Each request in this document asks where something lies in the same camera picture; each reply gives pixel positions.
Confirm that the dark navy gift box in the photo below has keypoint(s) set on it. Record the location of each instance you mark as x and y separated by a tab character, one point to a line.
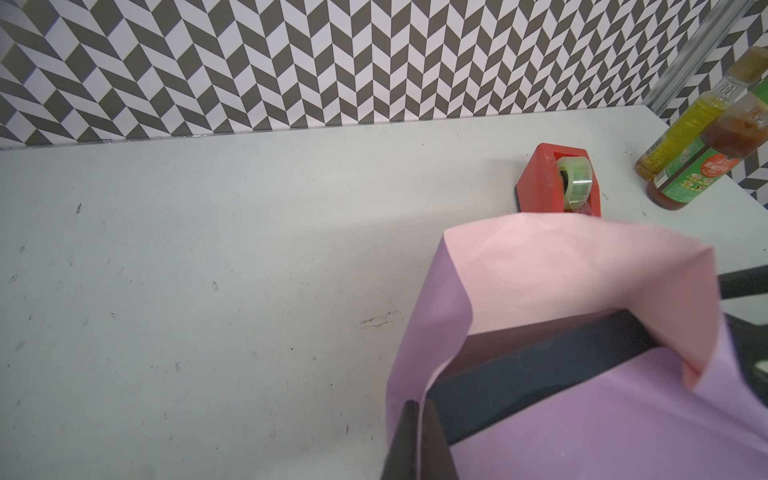
496	378

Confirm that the red tape dispenser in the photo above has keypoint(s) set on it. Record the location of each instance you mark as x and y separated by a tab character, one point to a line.
559	179

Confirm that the pink wrapping paper sheet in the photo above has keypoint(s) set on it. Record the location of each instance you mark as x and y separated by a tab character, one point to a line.
681	410

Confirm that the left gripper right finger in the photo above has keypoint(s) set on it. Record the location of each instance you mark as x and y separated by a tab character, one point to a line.
436	459

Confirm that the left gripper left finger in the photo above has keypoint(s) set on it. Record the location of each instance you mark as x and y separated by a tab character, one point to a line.
401	460

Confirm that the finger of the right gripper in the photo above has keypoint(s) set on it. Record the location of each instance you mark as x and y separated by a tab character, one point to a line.
749	340

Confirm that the green sauce bottle yellow cap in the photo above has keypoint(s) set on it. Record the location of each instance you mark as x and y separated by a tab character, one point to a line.
722	127

